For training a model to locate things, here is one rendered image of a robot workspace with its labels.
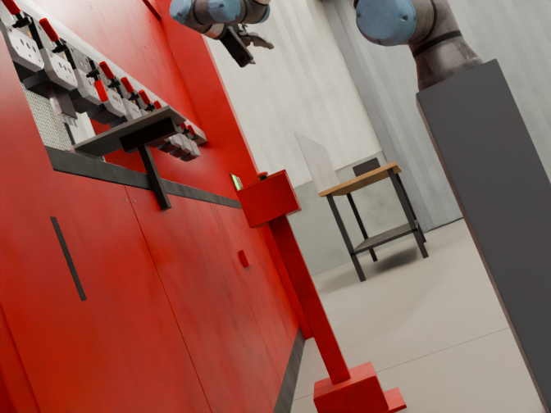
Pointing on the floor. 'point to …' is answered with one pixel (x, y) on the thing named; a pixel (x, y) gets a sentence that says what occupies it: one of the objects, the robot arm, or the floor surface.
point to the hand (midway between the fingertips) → (262, 56)
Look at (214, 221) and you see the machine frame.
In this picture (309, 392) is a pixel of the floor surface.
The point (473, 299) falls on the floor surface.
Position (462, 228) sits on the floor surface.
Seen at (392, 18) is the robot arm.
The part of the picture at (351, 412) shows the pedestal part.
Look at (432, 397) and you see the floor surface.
